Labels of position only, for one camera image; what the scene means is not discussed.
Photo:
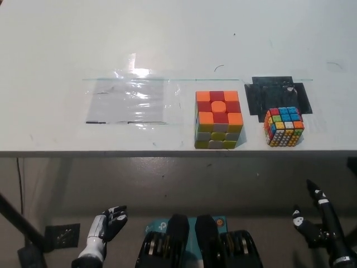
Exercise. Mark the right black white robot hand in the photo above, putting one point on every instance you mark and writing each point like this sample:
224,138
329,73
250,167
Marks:
330,217

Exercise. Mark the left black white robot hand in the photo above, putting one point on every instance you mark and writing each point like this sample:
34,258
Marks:
96,231

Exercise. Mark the small studded multicolour puzzle cube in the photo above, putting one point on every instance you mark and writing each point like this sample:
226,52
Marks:
283,127

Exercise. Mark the teal robot torso panel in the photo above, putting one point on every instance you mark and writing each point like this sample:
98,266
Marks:
156,224

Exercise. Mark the big orange red puzzle cube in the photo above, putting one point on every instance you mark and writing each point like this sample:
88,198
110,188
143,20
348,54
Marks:
217,120

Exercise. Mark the black stand pole with base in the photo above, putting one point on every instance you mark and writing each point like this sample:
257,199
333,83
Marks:
22,220

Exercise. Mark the clear shiny plastic sheet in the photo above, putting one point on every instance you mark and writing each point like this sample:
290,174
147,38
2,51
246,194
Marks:
125,100

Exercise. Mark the black tape patch on table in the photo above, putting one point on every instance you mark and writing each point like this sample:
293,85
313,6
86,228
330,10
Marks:
267,95

